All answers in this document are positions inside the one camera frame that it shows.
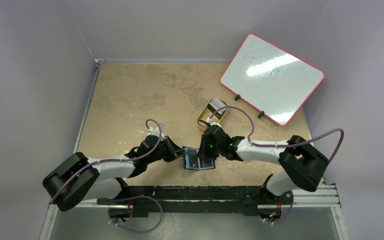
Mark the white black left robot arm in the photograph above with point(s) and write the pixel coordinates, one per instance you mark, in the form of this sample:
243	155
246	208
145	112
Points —
70	182

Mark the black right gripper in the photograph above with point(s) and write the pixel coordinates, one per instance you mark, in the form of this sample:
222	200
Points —
207	156

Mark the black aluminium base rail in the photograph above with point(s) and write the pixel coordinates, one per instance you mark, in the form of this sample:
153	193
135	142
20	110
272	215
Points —
139	201

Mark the stack of credit cards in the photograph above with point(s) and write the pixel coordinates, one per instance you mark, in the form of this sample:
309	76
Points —
216	106

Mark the red framed whiteboard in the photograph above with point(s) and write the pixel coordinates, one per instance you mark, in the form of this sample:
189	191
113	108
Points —
270	79

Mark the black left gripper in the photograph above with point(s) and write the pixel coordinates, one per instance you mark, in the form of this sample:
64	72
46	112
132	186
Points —
174	151

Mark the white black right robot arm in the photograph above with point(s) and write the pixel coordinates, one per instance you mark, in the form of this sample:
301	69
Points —
303	165

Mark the beige oval plastic tray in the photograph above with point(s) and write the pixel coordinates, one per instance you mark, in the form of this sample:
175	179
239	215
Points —
210	116

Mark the navy blue leather card holder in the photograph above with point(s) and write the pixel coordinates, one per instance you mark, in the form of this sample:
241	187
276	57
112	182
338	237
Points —
204	163

